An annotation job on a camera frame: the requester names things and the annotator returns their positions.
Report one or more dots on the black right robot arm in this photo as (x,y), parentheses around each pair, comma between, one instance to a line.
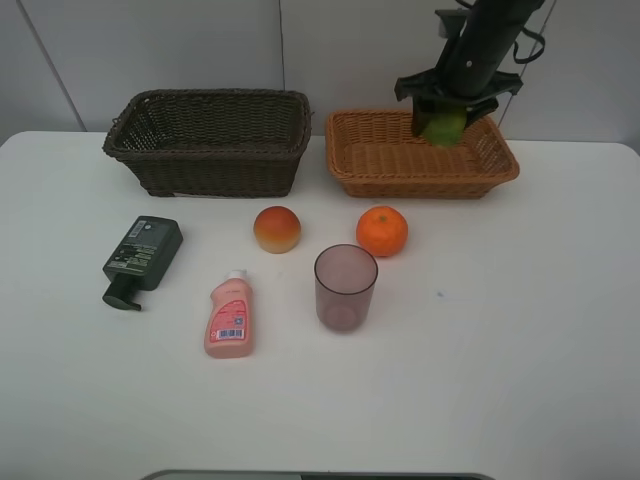
(529,45)

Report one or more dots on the dark green pump bottle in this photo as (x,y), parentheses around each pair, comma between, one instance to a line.
(140,260)

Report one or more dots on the red yellow peach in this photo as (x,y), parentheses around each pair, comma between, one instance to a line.
(277,229)

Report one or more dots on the dark brown wicker basket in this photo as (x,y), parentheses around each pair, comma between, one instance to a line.
(236,143)

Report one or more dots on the green lime fruit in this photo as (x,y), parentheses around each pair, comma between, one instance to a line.
(444,128)

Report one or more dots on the pink lotion bottle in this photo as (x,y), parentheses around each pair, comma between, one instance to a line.
(230,331)

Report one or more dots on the orange mandarin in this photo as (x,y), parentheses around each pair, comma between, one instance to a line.
(382,231)

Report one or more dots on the light orange wicker basket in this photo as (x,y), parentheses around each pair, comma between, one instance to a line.
(373,154)

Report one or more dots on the pink translucent plastic cup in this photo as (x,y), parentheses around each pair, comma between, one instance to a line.
(345,278)

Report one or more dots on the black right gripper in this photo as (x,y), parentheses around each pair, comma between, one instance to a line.
(466,73)

